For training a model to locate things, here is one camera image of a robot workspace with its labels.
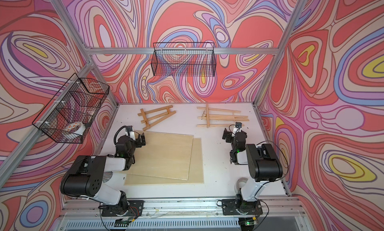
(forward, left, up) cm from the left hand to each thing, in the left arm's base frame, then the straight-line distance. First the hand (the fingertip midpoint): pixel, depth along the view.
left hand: (137, 133), depth 93 cm
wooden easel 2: (+17, -47, -4) cm, 50 cm away
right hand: (+3, -62, -2) cm, 62 cm away
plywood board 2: (-11, -18, -7) cm, 22 cm away
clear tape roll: (-28, -60, -6) cm, 67 cm away
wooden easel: (+20, -4, -7) cm, 22 cm away
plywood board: (-23, -37, -8) cm, 44 cm away
